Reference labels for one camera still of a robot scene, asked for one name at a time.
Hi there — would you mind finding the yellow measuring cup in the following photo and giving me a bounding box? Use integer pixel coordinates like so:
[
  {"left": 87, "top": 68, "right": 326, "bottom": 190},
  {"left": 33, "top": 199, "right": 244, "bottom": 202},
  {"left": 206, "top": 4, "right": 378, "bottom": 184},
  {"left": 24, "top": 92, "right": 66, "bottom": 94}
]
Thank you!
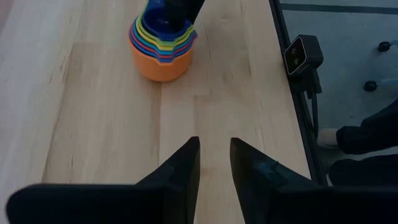
[{"left": 136, "top": 14, "right": 196, "bottom": 52}]

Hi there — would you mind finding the black metal table frame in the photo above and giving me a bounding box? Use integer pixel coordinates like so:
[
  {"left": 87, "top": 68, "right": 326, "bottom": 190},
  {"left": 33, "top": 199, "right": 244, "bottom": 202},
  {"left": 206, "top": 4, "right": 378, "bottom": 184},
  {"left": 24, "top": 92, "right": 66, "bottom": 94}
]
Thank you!
[{"left": 269, "top": 0, "right": 329, "bottom": 187}]

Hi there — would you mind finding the black table-level camera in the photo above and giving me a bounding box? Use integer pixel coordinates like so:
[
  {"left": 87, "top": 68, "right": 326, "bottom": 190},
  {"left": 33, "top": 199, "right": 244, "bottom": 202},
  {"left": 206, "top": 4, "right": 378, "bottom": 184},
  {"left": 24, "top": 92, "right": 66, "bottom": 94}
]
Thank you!
[{"left": 283, "top": 34, "right": 325, "bottom": 77}]

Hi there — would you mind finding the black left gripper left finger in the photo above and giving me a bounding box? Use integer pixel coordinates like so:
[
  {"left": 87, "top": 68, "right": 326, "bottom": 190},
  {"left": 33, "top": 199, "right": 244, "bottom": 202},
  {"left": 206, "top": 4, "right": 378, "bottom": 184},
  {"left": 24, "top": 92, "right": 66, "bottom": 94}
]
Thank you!
[{"left": 6, "top": 136, "right": 201, "bottom": 224}]

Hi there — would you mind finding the light blue measuring cup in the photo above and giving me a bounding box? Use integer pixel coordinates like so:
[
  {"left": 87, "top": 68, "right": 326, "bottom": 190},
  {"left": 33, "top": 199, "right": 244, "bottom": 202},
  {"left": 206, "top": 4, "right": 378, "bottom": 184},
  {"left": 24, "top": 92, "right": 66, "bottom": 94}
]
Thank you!
[{"left": 132, "top": 17, "right": 197, "bottom": 56}]

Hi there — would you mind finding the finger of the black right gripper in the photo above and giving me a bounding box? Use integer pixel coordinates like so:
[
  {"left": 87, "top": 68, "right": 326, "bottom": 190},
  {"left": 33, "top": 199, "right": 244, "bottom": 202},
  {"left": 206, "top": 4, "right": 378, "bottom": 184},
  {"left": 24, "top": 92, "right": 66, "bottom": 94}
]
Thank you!
[{"left": 163, "top": 0, "right": 206, "bottom": 32}]

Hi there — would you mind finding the orange measuring cup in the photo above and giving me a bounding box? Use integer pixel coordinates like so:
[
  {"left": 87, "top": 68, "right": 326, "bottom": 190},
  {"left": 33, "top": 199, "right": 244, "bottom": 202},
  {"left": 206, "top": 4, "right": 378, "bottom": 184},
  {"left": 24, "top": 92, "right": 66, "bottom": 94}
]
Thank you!
[{"left": 129, "top": 18, "right": 195, "bottom": 82}]

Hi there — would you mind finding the dark blue measuring cup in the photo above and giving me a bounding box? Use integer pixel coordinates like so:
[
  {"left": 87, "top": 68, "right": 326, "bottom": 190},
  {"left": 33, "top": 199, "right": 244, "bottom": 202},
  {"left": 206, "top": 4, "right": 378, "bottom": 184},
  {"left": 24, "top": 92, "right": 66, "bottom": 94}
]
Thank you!
[{"left": 141, "top": 0, "right": 193, "bottom": 41}]

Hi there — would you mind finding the medium blue measuring cup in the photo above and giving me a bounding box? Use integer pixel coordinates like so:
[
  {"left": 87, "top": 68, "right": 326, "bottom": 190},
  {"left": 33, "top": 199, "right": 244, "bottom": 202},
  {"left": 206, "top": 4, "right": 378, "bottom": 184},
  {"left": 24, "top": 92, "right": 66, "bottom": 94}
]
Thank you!
[{"left": 129, "top": 21, "right": 198, "bottom": 63}]

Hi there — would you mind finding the green measuring cup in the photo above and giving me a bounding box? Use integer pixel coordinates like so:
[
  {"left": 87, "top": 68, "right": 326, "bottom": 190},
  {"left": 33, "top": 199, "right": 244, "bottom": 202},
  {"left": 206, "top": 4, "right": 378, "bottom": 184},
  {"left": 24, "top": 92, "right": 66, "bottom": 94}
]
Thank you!
[{"left": 138, "top": 11, "right": 195, "bottom": 47}]

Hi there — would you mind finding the black camera cable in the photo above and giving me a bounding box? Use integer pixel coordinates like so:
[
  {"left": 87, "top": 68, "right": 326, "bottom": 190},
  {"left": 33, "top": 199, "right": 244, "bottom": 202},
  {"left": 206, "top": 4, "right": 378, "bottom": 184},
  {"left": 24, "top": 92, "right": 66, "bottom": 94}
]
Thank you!
[{"left": 298, "top": 72, "right": 323, "bottom": 138}]

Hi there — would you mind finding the person's leg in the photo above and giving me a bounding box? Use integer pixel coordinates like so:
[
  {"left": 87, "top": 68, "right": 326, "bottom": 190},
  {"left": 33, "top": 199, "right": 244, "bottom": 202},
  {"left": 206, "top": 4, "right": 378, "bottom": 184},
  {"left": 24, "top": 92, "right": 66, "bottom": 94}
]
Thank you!
[
  {"left": 335, "top": 98, "right": 398, "bottom": 156},
  {"left": 328, "top": 154, "right": 398, "bottom": 189}
]

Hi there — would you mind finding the black chair caster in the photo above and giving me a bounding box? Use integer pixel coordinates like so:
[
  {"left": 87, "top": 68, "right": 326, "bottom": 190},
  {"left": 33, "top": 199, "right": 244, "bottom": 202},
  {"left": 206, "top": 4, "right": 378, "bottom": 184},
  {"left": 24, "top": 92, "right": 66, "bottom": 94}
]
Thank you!
[
  {"left": 363, "top": 80, "right": 379, "bottom": 93},
  {"left": 377, "top": 40, "right": 393, "bottom": 53}
]

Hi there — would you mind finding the person's white shoe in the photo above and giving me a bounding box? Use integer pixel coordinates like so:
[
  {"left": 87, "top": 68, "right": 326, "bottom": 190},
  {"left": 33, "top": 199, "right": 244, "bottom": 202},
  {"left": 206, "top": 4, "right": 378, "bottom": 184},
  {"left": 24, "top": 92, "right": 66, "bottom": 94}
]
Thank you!
[{"left": 317, "top": 128, "right": 340, "bottom": 149}]

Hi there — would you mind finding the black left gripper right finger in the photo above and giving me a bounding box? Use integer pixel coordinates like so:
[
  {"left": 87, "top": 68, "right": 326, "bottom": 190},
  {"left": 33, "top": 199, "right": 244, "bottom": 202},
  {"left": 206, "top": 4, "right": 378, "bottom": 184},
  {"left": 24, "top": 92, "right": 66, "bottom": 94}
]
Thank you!
[{"left": 229, "top": 137, "right": 398, "bottom": 224}]

